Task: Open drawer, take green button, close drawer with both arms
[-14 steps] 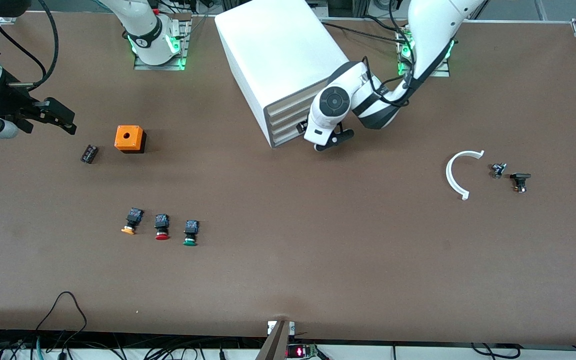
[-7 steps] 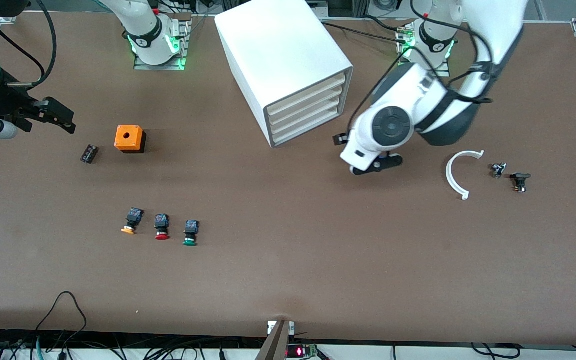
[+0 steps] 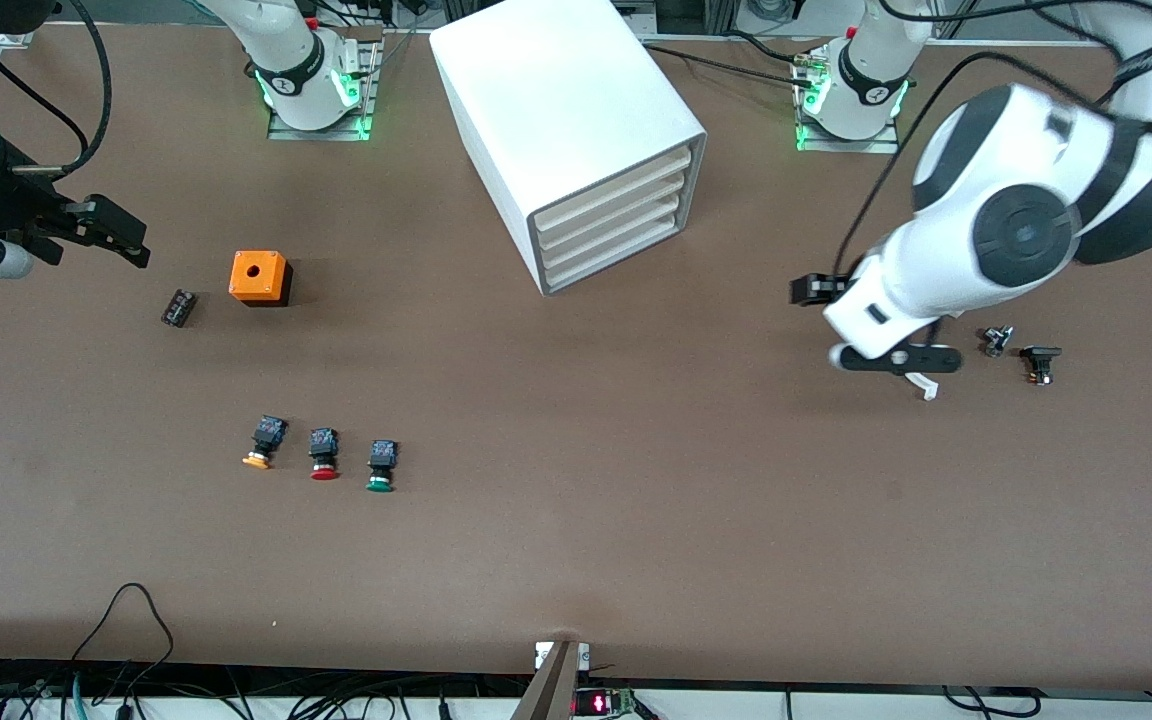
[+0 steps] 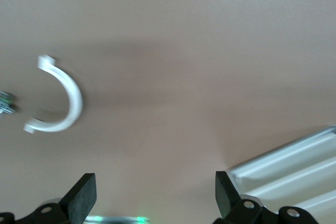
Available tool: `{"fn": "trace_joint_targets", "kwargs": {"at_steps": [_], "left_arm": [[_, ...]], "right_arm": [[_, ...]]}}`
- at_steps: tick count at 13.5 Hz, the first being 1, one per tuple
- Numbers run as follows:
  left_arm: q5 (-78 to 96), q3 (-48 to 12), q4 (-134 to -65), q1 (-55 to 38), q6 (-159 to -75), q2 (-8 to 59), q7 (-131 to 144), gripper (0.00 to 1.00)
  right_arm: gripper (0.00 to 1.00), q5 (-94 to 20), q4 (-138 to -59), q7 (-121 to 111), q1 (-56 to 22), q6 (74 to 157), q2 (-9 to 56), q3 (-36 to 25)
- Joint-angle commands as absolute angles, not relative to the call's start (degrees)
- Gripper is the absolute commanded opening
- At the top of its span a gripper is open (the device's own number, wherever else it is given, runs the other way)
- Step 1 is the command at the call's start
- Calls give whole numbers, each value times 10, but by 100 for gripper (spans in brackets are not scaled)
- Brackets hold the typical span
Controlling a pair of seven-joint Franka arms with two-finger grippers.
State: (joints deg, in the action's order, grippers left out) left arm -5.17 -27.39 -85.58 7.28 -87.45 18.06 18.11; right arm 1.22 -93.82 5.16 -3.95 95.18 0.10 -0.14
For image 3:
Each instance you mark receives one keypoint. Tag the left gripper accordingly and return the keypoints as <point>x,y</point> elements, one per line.
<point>814,290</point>

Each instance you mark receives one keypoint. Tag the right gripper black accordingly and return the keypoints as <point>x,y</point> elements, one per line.
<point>8,203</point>

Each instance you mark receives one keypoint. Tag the cream plastic drawer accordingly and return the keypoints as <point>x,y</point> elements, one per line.
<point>656,211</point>
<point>656,230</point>
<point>656,192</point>
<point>656,173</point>

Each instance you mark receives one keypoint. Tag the green mushroom push button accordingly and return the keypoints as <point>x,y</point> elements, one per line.
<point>382,455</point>

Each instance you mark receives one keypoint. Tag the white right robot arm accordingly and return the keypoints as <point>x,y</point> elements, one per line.
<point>286,40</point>

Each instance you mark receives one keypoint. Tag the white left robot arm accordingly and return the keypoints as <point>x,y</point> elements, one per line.
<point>946,150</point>

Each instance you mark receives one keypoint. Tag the yellow mushroom push button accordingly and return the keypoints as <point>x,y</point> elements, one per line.
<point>268,433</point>

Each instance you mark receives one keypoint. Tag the red mushroom push button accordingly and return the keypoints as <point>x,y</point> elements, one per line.
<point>324,443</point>

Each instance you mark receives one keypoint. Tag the white drawer cabinet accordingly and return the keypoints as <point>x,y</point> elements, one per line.
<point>556,100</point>

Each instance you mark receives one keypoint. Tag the small black contact block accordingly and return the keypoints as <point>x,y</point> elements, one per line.
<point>179,308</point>

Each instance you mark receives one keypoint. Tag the white curved plastic arc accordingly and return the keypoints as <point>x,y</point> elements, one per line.
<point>928,388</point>

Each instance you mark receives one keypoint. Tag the orange box with hole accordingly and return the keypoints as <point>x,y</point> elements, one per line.
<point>256,272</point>

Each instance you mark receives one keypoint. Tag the small grey metal component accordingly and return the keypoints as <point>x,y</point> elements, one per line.
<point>995,342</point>

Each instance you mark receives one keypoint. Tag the circuit board with red light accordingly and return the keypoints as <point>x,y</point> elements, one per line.
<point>601,703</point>

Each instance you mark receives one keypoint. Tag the small metal corner bracket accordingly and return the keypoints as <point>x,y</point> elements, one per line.
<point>16,35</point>

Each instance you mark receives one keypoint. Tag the small black switch component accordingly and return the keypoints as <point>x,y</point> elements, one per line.
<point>1040,355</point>

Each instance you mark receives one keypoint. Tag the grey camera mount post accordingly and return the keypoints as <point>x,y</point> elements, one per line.
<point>551,690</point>

